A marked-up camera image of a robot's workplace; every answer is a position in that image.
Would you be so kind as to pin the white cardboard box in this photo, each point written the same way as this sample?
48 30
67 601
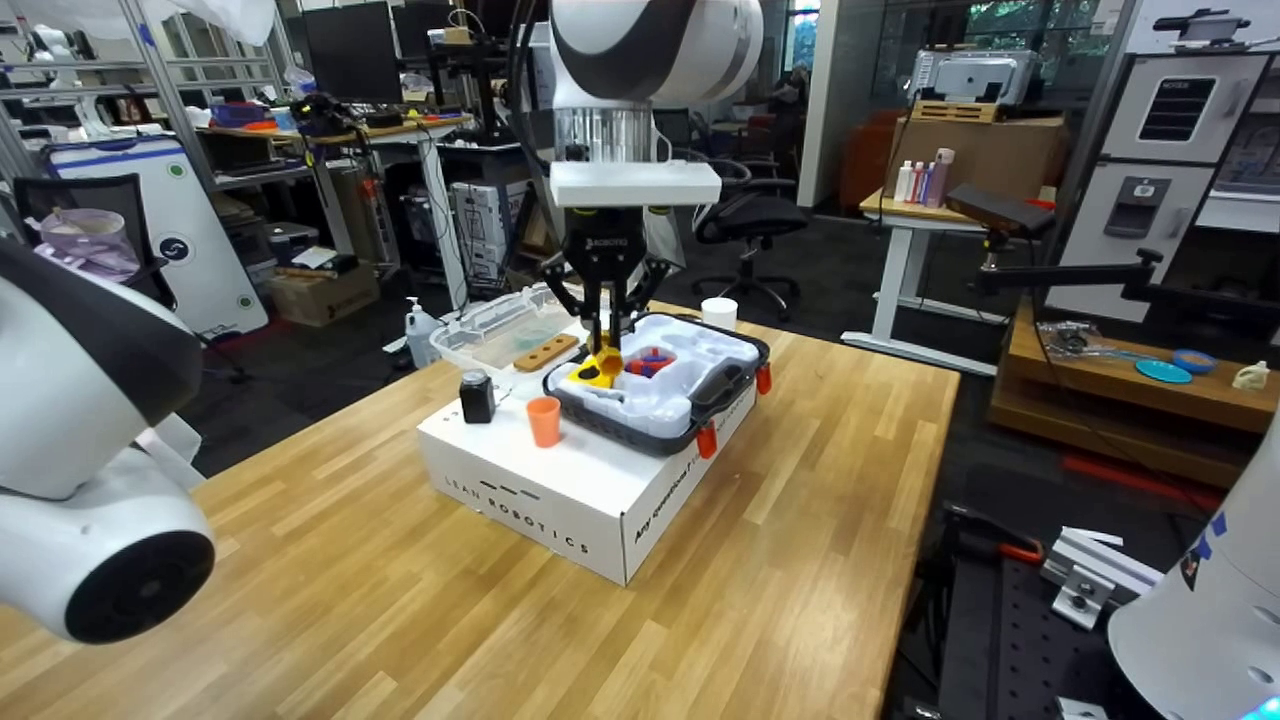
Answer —
587 495

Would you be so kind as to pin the clear plastic case lid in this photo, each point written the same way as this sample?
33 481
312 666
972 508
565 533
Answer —
506 325

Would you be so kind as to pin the small wooden block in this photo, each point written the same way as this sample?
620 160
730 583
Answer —
544 348

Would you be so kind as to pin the low wooden platform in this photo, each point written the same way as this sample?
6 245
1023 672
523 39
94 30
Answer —
1121 404

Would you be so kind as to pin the white machine with black screen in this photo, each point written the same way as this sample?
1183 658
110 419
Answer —
1179 104

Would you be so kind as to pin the large brown cardboard box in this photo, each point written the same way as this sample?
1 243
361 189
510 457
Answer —
1000 157

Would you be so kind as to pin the black perforated breadboard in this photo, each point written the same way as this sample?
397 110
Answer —
1000 653

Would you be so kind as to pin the black computer monitor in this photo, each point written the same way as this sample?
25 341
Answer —
350 52

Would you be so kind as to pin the small white bottle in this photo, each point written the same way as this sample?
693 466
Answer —
905 183

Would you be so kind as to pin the clear sanitizer pump bottle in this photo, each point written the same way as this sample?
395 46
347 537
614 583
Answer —
420 341

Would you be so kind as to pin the clear plastic container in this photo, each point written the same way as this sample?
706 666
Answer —
675 401

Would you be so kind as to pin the grey printer device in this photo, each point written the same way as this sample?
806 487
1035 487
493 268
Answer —
972 79

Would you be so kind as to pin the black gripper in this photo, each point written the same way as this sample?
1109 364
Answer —
610 243

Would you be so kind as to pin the white cabinet with blue logo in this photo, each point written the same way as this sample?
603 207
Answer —
185 243

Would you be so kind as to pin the silver metal bracket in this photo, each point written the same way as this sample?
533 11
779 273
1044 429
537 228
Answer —
1084 564

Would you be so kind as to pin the white paper cup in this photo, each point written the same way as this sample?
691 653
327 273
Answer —
723 313

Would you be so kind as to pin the blue flat disc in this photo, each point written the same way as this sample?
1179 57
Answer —
1160 370

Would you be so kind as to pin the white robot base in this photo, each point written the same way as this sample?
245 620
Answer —
1202 627

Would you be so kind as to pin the low brown cardboard box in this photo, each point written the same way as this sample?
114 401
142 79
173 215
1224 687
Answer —
323 298

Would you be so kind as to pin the small white figurine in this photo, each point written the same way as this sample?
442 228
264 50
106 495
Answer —
1249 378

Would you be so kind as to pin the red case latch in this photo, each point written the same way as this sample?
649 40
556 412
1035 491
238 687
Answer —
706 442
760 378

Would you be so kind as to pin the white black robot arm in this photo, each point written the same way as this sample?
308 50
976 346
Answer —
652 52

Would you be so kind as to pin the black office chair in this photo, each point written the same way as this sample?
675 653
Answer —
754 220

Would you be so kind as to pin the red blue toy piece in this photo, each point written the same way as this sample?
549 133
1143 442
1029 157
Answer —
649 362

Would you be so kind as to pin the translucent plastic tub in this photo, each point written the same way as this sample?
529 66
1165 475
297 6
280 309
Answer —
82 233

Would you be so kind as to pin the grey metal shelving rack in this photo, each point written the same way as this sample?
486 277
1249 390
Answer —
153 66

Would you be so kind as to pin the clear plastic bag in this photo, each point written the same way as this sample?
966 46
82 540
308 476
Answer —
1074 341

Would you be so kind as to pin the white machine with grey panel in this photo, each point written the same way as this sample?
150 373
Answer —
1143 215

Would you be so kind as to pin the small orange cup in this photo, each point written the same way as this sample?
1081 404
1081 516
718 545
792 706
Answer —
544 426

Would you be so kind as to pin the black cylindrical object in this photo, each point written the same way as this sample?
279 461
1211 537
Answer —
478 401

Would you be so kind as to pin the white standing desk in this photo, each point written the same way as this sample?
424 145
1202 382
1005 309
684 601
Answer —
905 254

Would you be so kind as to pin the grey computer tower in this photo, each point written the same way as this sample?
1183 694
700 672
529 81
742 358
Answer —
478 233

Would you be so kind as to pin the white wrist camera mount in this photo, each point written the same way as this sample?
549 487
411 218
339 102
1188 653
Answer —
635 186

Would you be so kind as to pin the small purple bottle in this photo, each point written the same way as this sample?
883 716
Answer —
938 176

